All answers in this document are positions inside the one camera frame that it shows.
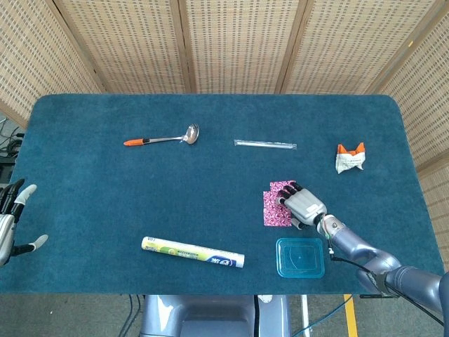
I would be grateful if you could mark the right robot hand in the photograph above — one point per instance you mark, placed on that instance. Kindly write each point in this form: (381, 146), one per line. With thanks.
(305, 207)

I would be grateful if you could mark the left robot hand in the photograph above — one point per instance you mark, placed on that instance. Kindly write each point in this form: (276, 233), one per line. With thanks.
(7, 228)

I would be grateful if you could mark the pink patterned square cloth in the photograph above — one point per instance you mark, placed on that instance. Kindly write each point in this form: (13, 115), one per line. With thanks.
(277, 186)

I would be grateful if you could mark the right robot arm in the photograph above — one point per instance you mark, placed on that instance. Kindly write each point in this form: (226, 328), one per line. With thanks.
(354, 245)

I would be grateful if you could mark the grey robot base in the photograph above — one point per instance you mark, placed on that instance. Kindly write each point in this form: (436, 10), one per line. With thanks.
(210, 316)

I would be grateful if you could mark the blue plastic container lid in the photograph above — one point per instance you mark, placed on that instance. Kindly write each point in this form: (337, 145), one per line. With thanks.
(298, 259)

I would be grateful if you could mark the black equipment box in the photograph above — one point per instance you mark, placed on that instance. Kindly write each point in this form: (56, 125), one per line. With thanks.
(6, 170)

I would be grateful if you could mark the straw in clear wrapper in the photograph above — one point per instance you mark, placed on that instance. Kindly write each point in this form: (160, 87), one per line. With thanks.
(263, 143)

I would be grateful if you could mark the teal carpet table cover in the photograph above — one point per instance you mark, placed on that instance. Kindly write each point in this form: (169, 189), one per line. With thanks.
(105, 196)

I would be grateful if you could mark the white table leg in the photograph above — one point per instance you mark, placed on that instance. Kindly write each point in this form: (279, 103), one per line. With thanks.
(305, 312)

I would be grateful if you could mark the yellow floor tape strip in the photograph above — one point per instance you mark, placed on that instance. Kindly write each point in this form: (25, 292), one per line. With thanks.
(350, 316)

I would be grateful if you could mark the green blue cling film roll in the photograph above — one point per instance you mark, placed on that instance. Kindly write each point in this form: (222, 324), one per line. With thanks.
(189, 252)

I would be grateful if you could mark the woven bamboo screen panel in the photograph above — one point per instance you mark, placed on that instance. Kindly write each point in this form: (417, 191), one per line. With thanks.
(126, 45)
(238, 45)
(343, 45)
(35, 63)
(421, 98)
(436, 210)

